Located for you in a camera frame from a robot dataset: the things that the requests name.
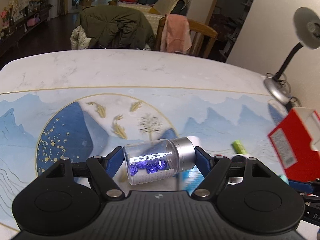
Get clear jar silver lid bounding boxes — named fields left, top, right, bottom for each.
left=124, top=137, right=196, bottom=185

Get teal oval eraser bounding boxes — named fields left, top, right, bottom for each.
left=278, top=174, right=289, bottom=185

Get white blue tube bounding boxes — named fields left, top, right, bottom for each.
left=178, top=170, right=203, bottom=194

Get green marker pen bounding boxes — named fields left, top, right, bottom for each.
left=232, top=140, right=247, bottom=155

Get small white-cap bottle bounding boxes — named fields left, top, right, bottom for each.
left=187, top=136, right=201, bottom=147

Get red cardboard box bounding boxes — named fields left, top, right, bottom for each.
left=268, top=107, right=319, bottom=183

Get white quilted garment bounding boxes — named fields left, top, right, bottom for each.
left=70, top=25, right=91, bottom=50

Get pink cloth on chair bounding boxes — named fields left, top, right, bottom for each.
left=160, top=14, right=192, bottom=54

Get wooden chair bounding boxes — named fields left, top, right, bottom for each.
left=154, top=16, right=218, bottom=59

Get olive green jacket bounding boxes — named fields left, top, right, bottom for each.
left=79, top=5, right=155, bottom=50

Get white desk lamp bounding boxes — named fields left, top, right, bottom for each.
left=264, top=7, right=319, bottom=108

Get sofa with blankets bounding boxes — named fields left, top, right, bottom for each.
left=109, top=0, right=188, bottom=35

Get white frame sunglasses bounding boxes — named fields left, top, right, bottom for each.
left=231, top=154, right=248, bottom=164

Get black lamp cable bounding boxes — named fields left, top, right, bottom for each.
left=265, top=72, right=302, bottom=106

